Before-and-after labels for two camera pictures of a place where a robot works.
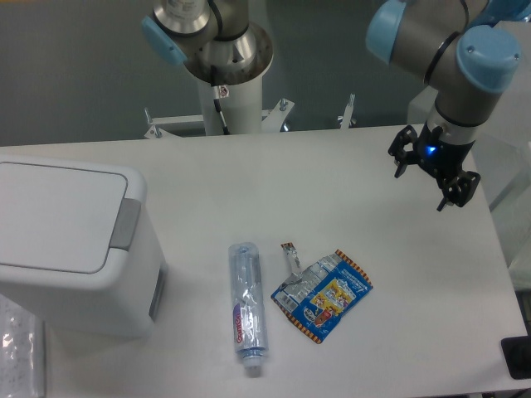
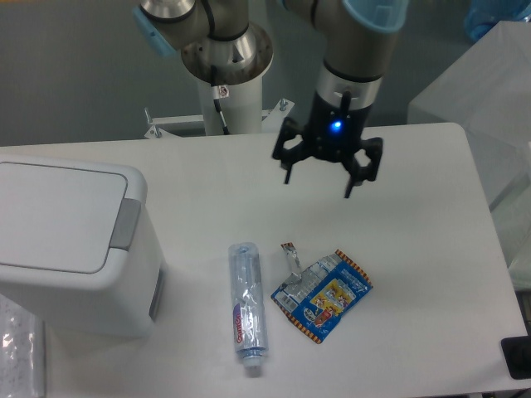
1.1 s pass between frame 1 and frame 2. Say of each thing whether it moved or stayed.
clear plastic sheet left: stayed
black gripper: moved
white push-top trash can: stayed
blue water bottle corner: stayed
